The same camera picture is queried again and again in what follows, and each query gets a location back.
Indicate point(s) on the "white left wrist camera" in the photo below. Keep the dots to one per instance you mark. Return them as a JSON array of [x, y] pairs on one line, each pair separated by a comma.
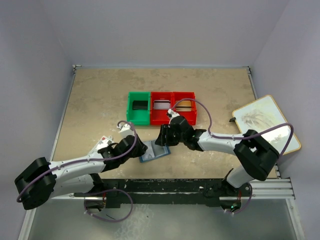
[[125, 130]]

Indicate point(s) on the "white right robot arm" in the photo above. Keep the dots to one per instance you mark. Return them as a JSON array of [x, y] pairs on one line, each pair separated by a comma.
[[257, 157]]

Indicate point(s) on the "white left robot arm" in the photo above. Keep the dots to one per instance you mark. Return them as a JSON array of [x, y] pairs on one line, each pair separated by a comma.
[[43, 180]]

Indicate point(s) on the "black card in bin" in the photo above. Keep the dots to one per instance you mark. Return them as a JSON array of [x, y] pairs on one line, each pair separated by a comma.
[[140, 105]]

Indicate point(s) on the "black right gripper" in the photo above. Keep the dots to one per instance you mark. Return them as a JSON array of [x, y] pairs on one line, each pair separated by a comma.
[[165, 130]]

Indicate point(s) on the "green bin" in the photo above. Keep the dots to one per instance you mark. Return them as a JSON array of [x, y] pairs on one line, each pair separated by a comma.
[[138, 117]]

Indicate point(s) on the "red bin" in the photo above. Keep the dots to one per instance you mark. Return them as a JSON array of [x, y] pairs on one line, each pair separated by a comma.
[[190, 116], [159, 117]]

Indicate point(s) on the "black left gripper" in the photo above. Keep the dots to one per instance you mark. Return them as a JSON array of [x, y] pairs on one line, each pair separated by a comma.
[[141, 148]]

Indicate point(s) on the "gold card in bin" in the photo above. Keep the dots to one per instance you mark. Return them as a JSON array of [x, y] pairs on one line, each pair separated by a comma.
[[184, 106]]

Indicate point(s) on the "white plastic card packet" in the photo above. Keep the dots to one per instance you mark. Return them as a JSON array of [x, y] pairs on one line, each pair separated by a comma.
[[104, 142]]

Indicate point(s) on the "silver card in bin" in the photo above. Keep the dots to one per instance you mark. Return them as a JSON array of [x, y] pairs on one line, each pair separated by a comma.
[[161, 104]]

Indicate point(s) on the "aluminium frame rail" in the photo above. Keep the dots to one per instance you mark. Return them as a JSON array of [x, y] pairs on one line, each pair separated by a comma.
[[269, 189]]

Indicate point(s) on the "blue leather card holder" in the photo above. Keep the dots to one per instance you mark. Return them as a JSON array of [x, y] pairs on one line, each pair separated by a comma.
[[154, 151]]

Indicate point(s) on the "red bin middle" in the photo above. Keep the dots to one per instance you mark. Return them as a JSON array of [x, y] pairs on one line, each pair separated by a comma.
[[159, 117]]

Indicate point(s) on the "red bin right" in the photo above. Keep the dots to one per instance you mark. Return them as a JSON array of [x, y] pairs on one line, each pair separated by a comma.
[[190, 116]]

